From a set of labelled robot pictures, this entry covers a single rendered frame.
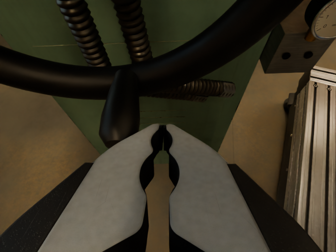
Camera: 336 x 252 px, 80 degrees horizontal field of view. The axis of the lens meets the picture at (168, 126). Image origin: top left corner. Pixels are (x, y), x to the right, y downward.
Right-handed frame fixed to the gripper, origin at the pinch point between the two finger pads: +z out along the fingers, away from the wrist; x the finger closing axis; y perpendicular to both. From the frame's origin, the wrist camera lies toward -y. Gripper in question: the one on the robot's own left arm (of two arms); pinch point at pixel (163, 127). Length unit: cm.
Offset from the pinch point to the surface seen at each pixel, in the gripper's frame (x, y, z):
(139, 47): -2.7, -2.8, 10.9
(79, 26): -7.7, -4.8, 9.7
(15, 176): -64, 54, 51
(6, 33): -25.8, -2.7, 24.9
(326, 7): 18.1, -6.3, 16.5
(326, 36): 20.8, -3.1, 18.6
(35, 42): -22.1, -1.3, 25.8
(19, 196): -59, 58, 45
